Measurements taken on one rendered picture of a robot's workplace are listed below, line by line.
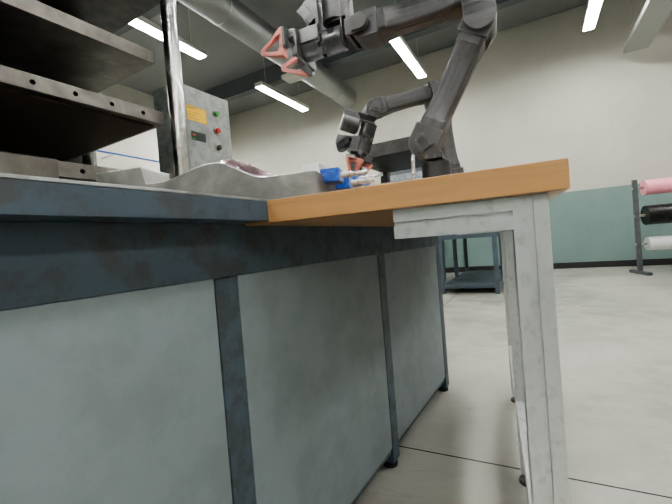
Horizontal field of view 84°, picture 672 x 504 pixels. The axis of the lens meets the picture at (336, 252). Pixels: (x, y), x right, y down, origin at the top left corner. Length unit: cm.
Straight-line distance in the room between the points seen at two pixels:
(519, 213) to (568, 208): 696
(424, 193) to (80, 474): 55
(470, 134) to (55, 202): 755
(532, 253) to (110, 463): 61
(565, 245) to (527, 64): 322
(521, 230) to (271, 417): 54
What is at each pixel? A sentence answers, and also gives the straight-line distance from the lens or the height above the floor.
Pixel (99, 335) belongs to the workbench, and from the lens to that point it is 54.
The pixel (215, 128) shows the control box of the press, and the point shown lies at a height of 131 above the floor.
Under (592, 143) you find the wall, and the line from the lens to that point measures 768.
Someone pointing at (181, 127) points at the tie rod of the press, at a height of 122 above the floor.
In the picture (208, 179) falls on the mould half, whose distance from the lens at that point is 82.
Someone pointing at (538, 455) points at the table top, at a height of 39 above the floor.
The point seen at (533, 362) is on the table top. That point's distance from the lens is 61.
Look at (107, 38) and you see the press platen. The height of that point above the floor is 151.
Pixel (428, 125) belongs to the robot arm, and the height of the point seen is 95.
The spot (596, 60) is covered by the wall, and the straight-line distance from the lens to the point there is 803.
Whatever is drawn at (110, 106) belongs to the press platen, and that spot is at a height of 125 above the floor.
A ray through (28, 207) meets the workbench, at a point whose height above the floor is 77.
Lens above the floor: 71
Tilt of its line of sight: 1 degrees down
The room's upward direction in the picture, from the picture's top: 5 degrees counter-clockwise
